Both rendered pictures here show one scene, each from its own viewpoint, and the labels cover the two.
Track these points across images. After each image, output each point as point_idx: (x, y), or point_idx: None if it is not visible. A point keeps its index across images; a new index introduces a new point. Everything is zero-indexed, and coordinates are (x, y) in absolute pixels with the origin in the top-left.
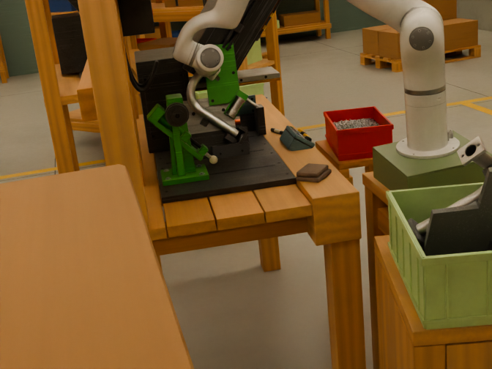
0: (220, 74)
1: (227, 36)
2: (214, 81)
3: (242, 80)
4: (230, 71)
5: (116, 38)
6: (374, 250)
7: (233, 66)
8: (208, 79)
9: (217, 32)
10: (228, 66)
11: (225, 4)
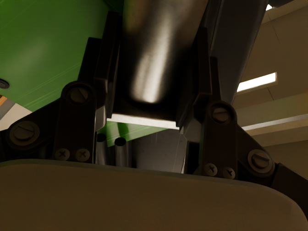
0: (46, 54)
1: (131, 156)
2: (33, 6)
3: None
4: (15, 84)
5: None
6: None
7: (27, 102)
8: (82, 0)
9: (168, 152)
10: (47, 95)
11: None
